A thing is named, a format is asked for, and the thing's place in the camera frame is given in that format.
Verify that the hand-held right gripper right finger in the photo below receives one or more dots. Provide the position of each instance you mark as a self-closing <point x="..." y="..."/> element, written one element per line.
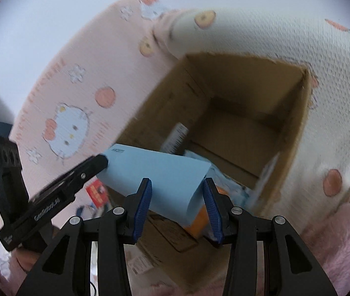
<point x="212" y="209"/>

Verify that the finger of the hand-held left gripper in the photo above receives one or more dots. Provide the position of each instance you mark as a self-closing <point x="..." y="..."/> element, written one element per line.
<point x="82" y="175"/>

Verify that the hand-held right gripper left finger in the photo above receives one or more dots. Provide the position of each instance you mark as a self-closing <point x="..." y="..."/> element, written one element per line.
<point x="142" y="203"/>

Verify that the orange box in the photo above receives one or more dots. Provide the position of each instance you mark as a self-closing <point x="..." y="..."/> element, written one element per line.
<point x="198" y="225"/>

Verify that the blue white wet wipes pack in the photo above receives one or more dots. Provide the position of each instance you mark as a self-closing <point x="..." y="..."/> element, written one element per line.
<point x="230" y="188"/>

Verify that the light blue box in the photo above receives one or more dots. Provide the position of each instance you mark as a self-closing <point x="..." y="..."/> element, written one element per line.
<point x="162" y="175"/>

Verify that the brown cardboard box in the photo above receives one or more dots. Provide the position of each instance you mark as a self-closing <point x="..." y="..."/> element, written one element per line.
<point x="239" y="123"/>

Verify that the red card packet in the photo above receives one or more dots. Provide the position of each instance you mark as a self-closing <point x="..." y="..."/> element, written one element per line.
<point x="96" y="192"/>

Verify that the pink printed blanket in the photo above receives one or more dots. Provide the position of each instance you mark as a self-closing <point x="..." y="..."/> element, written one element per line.
<point x="101" y="67"/>

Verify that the pink fluffy blanket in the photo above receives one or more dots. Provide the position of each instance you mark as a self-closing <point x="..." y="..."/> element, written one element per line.
<point x="332" y="246"/>

